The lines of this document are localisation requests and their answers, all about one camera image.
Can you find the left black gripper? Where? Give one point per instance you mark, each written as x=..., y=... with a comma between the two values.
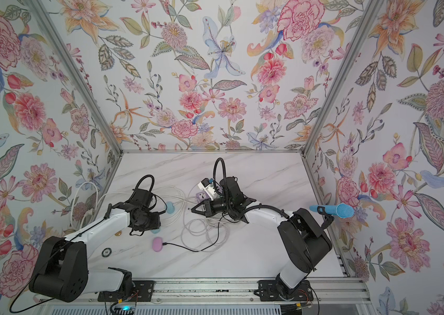
x=157, y=222

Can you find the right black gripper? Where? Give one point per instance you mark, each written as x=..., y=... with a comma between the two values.
x=210, y=208

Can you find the pink earbud case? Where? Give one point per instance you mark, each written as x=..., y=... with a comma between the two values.
x=157, y=244

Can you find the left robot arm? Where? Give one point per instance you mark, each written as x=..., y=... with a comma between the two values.
x=61, y=271

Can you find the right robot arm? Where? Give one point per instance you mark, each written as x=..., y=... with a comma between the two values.
x=305, y=241

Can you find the purple power strip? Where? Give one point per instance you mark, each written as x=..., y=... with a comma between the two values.
x=200, y=196

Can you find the small black round disc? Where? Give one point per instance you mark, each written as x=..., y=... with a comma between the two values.
x=106, y=252

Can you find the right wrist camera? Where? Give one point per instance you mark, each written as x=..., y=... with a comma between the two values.
x=207, y=185

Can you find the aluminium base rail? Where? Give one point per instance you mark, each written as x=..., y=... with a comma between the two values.
x=162, y=291

